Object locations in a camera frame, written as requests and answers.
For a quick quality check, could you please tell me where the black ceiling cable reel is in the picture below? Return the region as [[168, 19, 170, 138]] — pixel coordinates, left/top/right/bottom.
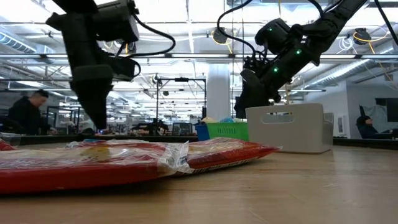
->
[[212, 27, 229, 44], [353, 27, 373, 46]]

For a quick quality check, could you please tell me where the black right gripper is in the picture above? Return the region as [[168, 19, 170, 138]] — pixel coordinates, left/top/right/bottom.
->
[[235, 52, 292, 119]]

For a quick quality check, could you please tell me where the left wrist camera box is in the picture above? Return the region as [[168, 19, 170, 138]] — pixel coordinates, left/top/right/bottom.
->
[[107, 55, 141, 82]]

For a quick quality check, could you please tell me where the person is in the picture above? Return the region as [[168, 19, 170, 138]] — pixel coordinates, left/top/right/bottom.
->
[[356, 114, 394, 139], [6, 89, 52, 136]]

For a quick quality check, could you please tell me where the white plastic bin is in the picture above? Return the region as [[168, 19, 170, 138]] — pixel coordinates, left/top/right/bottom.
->
[[244, 103, 335, 154]]

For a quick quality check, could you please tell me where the black gantry frame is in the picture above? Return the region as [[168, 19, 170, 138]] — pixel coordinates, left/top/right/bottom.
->
[[155, 77, 208, 125]]

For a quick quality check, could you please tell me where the red snack packet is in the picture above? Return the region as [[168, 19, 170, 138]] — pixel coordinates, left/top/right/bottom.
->
[[0, 132, 194, 195], [174, 136, 282, 175]]

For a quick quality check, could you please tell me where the green plastic basket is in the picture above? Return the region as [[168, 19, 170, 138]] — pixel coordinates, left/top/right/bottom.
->
[[206, 121, 249, 142]]

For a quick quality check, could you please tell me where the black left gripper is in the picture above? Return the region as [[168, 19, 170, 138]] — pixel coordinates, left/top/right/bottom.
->
[[63, 39, 114, 130]]

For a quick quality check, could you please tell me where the blue plastic basket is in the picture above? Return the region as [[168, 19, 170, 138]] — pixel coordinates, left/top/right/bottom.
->
[[195, 123, 211, 141]]

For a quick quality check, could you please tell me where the dark wall screen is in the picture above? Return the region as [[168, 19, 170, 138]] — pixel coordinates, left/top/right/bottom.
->
[[374, 98, 398, 123]]

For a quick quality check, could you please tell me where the white building column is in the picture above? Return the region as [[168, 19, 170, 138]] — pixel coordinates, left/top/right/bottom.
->
[[206, 63, 232, 123]]

